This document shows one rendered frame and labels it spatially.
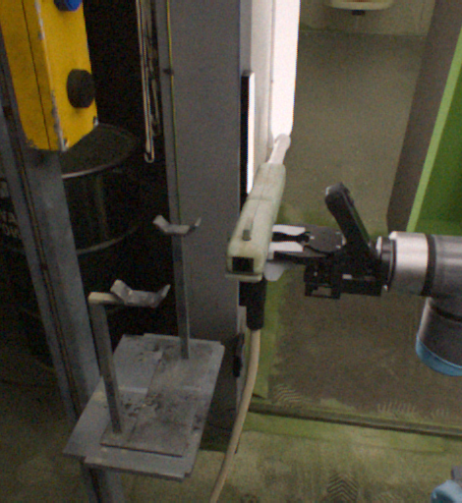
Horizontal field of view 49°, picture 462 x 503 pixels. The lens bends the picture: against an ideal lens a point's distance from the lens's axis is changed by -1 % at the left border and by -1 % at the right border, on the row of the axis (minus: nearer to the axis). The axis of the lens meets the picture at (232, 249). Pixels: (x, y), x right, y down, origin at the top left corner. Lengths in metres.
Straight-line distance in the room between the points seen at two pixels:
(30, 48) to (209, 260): 0.82
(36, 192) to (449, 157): 1.63
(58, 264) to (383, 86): 2.36
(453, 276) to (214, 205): 0.69
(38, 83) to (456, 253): 0.58
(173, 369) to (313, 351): 1.24
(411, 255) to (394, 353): 1.56
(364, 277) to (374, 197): 2.05
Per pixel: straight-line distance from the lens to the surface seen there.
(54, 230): 0.81
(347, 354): 2.22
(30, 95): 0.70
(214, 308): 1.45
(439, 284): 0.75
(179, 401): 0.98
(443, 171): 2.13
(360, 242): 0.72
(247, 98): 1.17
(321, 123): 2.86
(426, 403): 2.11
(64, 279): 0.86
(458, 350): 0.82
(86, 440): 0.97
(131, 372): 1.06
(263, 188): 0.79
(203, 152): 1.22
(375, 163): 2.83
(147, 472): 0.91
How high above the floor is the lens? 1.53
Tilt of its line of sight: 32 degrees down
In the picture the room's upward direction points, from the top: straight up
